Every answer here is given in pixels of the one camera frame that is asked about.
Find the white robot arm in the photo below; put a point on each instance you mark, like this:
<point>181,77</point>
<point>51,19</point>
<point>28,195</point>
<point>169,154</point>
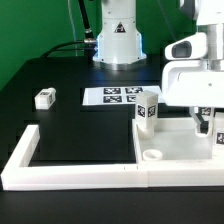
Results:
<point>119,45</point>

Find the white AprilTag marker sheet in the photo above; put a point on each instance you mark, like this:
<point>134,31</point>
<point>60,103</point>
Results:
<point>117,95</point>

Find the white square tabletop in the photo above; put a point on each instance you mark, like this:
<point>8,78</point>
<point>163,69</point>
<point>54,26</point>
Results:
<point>174,140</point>

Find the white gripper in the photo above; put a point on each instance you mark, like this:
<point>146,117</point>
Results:
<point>194,75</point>

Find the white L-shaped obstacle fixture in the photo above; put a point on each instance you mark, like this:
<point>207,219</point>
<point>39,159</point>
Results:
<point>18,175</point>

